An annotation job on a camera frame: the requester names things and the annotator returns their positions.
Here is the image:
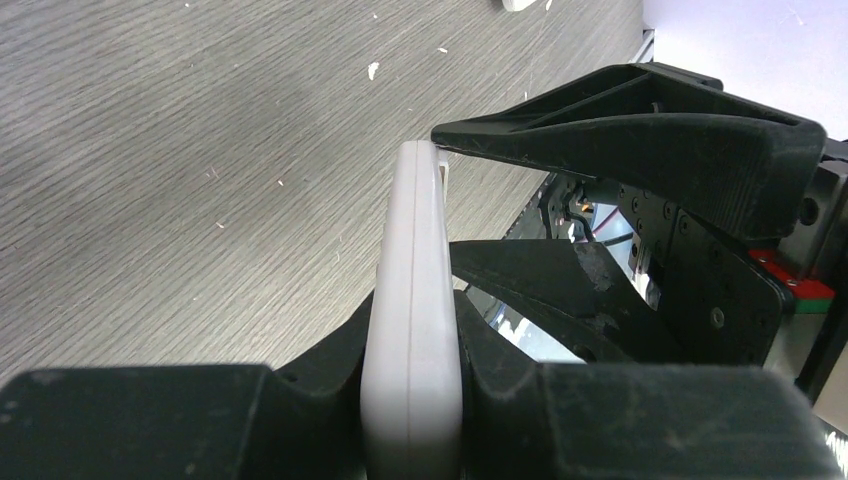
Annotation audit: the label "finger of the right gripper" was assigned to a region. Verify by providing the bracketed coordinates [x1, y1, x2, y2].
[430, 62, 827, 240]
[450, 239, 683, 363]

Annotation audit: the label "white battery cover plain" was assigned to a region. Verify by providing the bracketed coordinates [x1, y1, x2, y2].
[437, 149, 450, 203]

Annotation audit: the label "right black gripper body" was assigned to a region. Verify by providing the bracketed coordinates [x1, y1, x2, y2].
[616, 155, 847, 398]

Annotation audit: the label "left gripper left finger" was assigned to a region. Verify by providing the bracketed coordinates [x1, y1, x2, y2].
[1, 301, 371, 479]

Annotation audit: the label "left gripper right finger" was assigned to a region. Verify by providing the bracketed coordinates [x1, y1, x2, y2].
[455, 292, 843, 479]

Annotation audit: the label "white remote with buttons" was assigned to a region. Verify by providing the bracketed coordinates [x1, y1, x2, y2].
[502, 0, 536, 12]

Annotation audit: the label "aluminium corner frame rail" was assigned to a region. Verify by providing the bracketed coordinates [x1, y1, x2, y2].
[630, 28, 655, 63]

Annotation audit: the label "white remote with black window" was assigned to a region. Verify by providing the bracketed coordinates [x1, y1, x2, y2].
[360, 140, 463, 479]

